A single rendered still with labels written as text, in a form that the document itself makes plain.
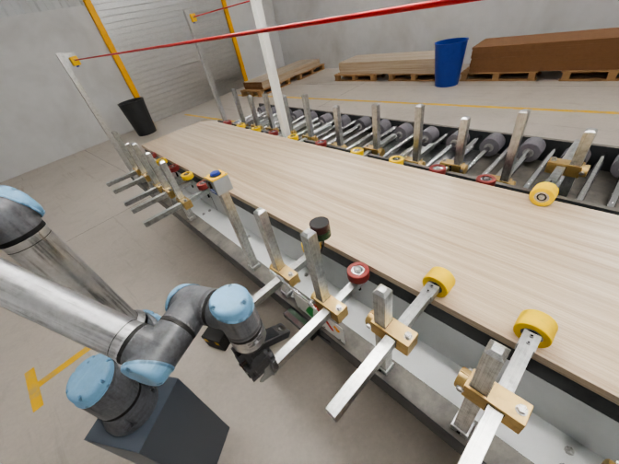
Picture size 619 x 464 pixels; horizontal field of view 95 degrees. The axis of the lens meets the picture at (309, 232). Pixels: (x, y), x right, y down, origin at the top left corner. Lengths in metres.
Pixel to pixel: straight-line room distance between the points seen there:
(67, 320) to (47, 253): 0.33
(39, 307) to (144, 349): 0.24
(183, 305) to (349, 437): 1.22
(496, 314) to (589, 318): 0.22
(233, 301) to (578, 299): 0.94
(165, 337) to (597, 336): 1.04
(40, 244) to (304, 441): 1.39
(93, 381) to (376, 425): 1.24
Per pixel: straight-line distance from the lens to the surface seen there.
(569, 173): 1.61
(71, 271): 1.10
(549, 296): 1.08
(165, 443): 1.45
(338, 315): 0.97
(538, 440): 1.17
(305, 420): 1.78
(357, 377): 0.77
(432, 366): 1.18
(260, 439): 1.82
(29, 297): 0.84
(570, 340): 1.01
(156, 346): 0.71
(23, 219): 1.05
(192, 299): 0.74
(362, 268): 1.04
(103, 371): 1.22
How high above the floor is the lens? 1.67
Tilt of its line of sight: 38 degrees down
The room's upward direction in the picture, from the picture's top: 13 degrees counter-clockwise
